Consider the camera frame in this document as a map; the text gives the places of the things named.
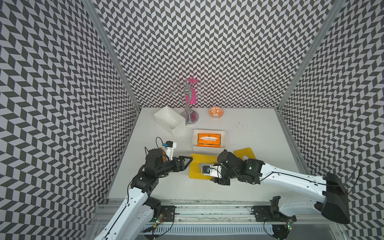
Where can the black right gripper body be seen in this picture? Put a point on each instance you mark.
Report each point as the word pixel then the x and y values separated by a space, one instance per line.
pixel 229 174

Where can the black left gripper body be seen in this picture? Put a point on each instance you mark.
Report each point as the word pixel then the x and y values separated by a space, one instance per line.
pixel 177 168

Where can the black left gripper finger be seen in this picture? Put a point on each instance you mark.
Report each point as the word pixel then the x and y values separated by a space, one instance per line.
pixel 183 167
pixel 184 160

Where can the yellow wooden lid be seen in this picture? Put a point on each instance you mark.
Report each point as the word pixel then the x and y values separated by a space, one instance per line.
pixel 244 154
pixel 196 166

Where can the white plastic box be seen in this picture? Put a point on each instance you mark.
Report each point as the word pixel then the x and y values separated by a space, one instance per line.
pixel 170 121
pixel 208 151

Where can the orange tissue pack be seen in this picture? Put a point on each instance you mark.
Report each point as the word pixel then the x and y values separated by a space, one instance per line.
pixel 164 155
pixel 209 140

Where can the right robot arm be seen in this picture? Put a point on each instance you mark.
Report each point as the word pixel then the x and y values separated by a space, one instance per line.
pixel 325 195

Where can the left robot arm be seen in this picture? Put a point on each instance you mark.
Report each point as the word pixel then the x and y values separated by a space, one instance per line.
pixel 139 208

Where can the orange patterned ceramic bowl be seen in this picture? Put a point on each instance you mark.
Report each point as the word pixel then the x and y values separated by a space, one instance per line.
pixel 216 112

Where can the chrome jewelry stand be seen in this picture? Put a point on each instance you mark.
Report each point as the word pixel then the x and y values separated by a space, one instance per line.
pixel 190 115

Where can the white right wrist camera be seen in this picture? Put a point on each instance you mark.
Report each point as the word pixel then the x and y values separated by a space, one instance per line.
pixel 212 171

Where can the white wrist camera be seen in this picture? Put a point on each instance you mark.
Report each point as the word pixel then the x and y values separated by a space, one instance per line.
pixel 169 148
pixel 212 171

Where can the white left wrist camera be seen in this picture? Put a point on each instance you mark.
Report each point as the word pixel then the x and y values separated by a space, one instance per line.
pixel 169 148

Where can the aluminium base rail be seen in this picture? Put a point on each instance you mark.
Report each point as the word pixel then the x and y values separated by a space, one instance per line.
pixel 213 218

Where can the aluminium corner post left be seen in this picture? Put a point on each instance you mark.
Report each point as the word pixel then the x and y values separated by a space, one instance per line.
pixel 94 18

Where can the aluminium corner post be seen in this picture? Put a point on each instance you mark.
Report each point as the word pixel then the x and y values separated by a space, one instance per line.
pixel 94 18
pixel 321 35

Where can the aluminium corner post right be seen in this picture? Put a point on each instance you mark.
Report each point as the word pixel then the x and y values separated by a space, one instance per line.
pixel 321 35

